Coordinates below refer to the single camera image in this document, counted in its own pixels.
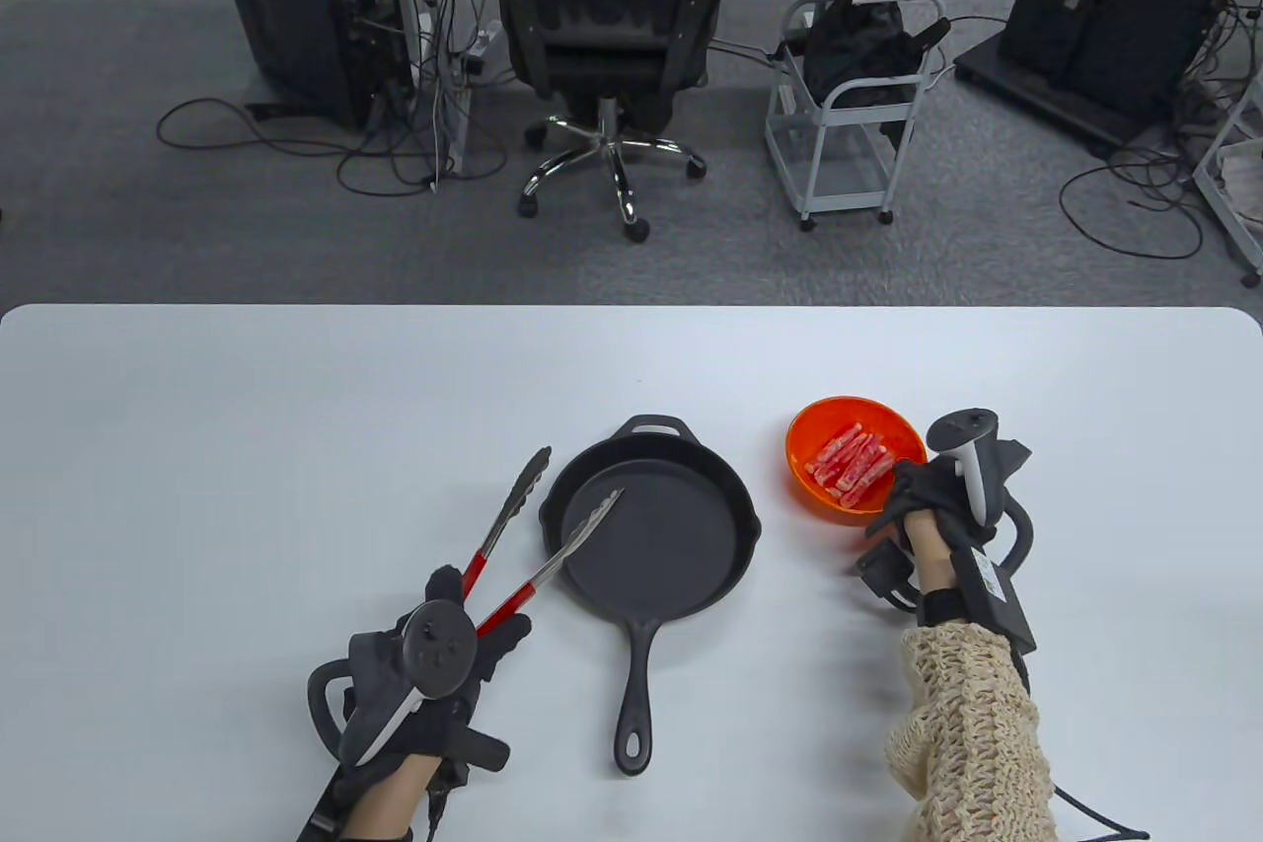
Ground person's right hand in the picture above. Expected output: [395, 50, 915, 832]
[866, 459, 988, 547]

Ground person's left hand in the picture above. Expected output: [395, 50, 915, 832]
[334, 566, 534, 794]

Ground red white crab stick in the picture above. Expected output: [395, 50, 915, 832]
[827, 435, 884, 494]
[837, 445, 892, 501]
[841, 453, 895, 507]
[805, 422, 863, 476]
[815, 430, 873, 486]

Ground orange plastic bowl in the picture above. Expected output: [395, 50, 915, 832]
[785, 397, 929, 517]

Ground red handled kitchen tongs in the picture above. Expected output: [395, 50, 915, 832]
[459, 445, 625, 638]

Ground black cast iron pan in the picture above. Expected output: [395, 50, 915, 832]
[539, 414, 763, 776]

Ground person's right forearm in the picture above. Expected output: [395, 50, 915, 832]
[883, 511, 1062, 842]

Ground person's left forearm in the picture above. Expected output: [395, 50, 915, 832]
[340, 753, 440, 842]

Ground grey handheld controller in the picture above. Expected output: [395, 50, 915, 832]
[926, 408, 1037, 576]
[308, 600, 480, 769]

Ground black wrist sensor box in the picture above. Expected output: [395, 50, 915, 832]
[949, 541, 1037, 657]
[296, 763, 346, 842]

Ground white rolling cart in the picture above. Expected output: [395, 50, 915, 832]
[765, 0, 948, 233]

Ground black bag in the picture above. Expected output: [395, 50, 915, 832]
[801, 0, 953, 108]

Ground white metal rack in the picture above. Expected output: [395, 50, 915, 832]
[1192, 72, 1263, 288]

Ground white desk leg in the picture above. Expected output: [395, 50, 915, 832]
[400, 0, 470, 182]

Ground black computer tower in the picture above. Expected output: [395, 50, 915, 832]
[202, 0, 415, 130]

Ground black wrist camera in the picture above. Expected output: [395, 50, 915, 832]
[854, 541, 929, 614]

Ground black floor cable tangle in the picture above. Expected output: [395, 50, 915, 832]
[156, 97, 509, 198]
[1061, 146, 1207, 261]

